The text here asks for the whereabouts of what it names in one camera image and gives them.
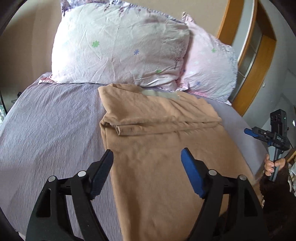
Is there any tan fleece long-sleeve shirt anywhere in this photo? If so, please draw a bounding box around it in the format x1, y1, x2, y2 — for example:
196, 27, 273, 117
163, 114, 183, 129
98, 84, 255, 240

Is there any person's right hand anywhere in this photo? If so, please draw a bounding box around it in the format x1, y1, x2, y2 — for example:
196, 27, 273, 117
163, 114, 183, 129
264, 154, 286, 176

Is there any pink floral pillow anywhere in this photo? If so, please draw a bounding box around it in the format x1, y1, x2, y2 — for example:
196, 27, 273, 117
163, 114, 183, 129
177, 13, 238, 104

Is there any lavender textured bedsheet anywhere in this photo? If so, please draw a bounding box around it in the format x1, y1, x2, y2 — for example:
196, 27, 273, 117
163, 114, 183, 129
1, 72, 266, 240

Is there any white floral pillow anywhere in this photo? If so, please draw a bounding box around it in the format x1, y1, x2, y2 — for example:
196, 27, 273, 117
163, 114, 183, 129
41, 1, 190, 91

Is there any black camera box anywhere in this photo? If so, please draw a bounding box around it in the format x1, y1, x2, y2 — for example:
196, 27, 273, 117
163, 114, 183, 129
270, 109, 288, 137

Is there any wooden headboard frame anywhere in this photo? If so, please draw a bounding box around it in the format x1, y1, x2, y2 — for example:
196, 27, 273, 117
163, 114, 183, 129
217, 1, 276, 116

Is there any window with dark frame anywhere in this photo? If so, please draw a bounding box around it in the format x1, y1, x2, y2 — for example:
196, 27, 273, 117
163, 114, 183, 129
0, 92, 7, 124

